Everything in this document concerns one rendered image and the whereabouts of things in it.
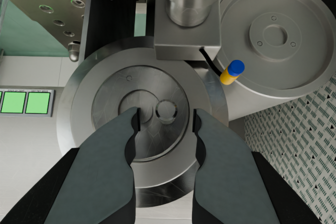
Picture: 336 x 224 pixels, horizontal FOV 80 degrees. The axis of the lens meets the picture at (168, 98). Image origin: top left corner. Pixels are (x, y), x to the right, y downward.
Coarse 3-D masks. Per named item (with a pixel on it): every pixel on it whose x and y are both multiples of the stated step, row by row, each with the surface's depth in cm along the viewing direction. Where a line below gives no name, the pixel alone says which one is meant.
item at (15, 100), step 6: (6, 96) 50; (12, 96) 50; (18, 96) 50; (24, 96) 50; (6, 102) 50; (12, 102) 50; (18, 102) 50; (6, 108) 49; (12, 108) 49; (18, 108) 49
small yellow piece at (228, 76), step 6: (204, 54) 15; (210, 60) 14; (234, 60) 11; (210, 66) 14; (228, 66) 12; (234, 66) 11; (240, 66) 11; (216, 72) 14; (222, 72) 13; (228, 72) 12; (234, 72) 11; (240, 72) 11; (222, 78) 13; (228, 78) 12; (234, 78) 12
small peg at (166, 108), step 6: (162, 102) 13; (168, 102) 13; (156, 108) 13; (162, 108) 13; (168, 108) 13; (174, 108) 13; (156, 114) 13; (162, 114) 12; (168, 114) 12; (174, 114) 13; (162, 120) 13; (168, 120) 13
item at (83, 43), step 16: (96, 0) 22; (112, 0) 28; (96, 16) 22; (112, 16) 28; (128, 16) 39; (96, 32) 22; (112, 32) 28; (128, 32) 39; (80, 48) 19; (96, 48) 22
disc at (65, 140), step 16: (112, 48) 19; (80, 64) 18; (192, 64) 18; (80, 80) 18; (208, 80) 18; (64, 96) 18; (224, 96) 18; (64, 112) 17; (224, 112) 17; (64, 128) 17; (64, 144) 17; (192, 176) 16; (144, 192) 16; (160, 192) 16; (176, 192) 16
